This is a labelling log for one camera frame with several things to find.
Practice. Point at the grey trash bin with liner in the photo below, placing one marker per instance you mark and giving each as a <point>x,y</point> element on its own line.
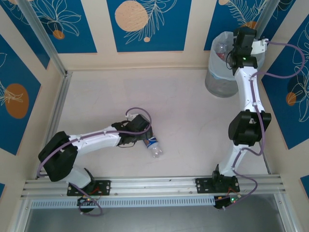
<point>217,65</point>

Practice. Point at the aluminium corner post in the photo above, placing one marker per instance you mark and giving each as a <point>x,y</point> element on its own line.
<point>41,36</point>
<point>265,14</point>

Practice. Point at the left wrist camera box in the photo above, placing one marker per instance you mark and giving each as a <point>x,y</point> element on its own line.
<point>131,116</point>

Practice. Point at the black controller board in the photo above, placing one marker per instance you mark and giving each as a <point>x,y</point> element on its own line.
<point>87,201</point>
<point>227,201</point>

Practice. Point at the blue Pepsi bottle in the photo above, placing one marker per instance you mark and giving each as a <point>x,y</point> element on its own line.
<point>154,147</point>

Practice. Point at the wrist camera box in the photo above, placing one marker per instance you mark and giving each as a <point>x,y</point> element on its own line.
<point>131,116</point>
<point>259,47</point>

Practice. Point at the grey metal panel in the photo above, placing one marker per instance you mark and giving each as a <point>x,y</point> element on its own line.
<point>154,220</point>

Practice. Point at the grey waste bin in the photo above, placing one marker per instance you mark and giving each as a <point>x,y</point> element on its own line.
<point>219,88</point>

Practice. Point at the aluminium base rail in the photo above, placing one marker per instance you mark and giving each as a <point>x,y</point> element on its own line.
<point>154,183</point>

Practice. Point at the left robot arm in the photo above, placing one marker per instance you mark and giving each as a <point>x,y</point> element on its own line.
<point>96,141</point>

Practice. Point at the aluminium frame bar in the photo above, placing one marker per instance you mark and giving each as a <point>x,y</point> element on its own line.
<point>20,217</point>
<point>286,212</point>

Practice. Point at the clear water bottle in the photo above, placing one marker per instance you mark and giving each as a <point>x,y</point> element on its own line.
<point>220,46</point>

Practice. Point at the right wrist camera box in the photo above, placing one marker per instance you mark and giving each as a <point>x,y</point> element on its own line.
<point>259,47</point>

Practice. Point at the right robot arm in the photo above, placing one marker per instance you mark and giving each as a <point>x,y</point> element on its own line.
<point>243,84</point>

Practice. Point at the aluminium table side rail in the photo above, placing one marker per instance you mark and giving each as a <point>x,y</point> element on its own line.
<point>61,101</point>
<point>267,166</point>

